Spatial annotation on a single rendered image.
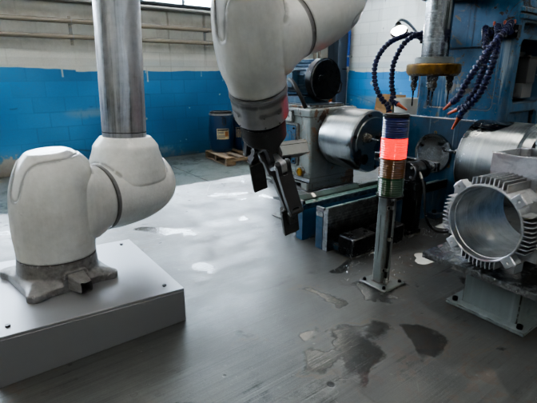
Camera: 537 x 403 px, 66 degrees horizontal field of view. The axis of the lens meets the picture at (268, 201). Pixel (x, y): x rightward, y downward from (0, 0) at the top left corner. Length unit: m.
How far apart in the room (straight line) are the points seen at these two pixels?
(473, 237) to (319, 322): 0.39
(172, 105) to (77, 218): 6.10
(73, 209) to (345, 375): 0.60
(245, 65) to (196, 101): 6.56
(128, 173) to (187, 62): 6.12
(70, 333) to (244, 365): 0.32
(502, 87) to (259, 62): 1.24
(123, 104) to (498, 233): 0.90
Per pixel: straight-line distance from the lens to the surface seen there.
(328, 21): 0.66
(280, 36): 0.59
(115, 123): 1.01
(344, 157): 1.70
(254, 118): 0.63
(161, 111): 6.89
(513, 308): 1.02
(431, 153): 1.70
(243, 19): 0.56
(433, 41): 1.59
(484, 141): 1.38
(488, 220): 1.09
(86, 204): 0.92
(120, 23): 1.02
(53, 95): 6.45
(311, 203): 1.30
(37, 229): 0.90
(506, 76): 1.71
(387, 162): 0.97
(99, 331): 0.87
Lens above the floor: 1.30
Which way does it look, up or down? 17 degrees down
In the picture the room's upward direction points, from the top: straight up
